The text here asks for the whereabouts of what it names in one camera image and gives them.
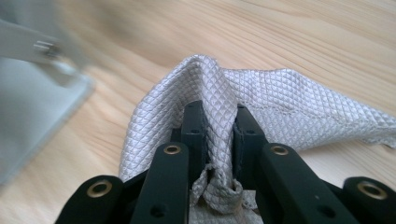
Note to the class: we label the grey quilted cloth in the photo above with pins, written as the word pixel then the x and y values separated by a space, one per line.
pixel 280 105

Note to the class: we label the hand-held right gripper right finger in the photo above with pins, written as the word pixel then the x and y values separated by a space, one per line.
pixel 247 140

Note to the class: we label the grey metal expandable rack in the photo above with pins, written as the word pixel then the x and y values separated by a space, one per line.
pixel 31 109

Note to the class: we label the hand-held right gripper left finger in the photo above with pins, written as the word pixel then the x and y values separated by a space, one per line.
pixel 194 133

